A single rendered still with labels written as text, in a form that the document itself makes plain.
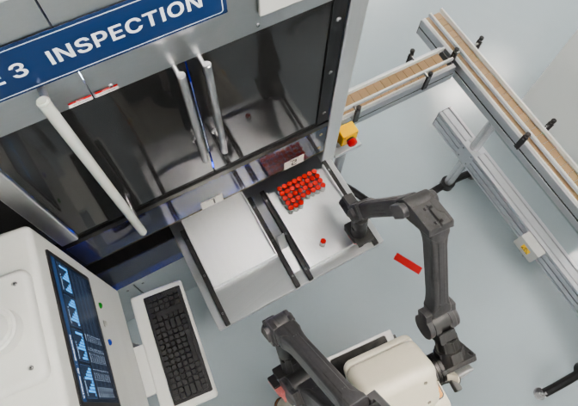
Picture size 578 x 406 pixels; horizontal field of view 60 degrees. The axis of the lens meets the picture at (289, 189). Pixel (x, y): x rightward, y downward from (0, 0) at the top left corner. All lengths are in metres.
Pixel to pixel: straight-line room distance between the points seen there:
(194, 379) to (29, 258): 0.81
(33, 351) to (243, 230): 0.95
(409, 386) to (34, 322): 0.89
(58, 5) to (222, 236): 1.19
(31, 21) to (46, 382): 0.74
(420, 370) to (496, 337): 1.62
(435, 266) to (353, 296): 1.46
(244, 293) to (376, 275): 1.14
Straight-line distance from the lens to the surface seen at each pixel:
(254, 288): 1.88
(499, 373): 2.94
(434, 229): 1.28
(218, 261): 1.91
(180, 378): 1.91
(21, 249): 1.36
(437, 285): 1.42
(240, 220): 1.95
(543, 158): 2.27
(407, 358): 1.40
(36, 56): 1.03
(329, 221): 1.95
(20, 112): 1.14
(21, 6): 0.96
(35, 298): 1.29
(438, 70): 2.33
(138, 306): 2.01
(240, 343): 2.73
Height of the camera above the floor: 2.71
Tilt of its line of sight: 66 degrees down
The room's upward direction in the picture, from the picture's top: 3 degrees clockwise
